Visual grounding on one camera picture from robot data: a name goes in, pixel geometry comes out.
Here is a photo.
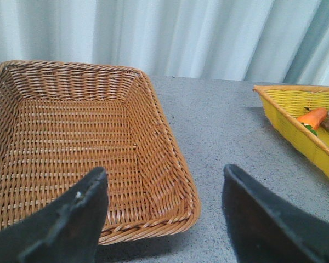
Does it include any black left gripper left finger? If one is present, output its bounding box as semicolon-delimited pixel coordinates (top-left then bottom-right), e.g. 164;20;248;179
0;167;109;262

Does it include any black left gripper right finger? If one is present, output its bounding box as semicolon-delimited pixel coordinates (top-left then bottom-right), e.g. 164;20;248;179
223;164;329;262

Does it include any brown wicker basket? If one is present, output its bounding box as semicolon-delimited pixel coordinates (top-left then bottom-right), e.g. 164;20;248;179
0;60;201;245

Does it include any orange toy carrot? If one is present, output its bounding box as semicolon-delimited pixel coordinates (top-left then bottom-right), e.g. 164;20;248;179
297;107;328;136

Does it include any yellow woven basket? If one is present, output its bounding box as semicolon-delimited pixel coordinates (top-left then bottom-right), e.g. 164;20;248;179
253;85;329;178

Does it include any white pleated curtain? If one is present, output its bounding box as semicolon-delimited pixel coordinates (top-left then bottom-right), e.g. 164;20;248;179
0;1;329;85

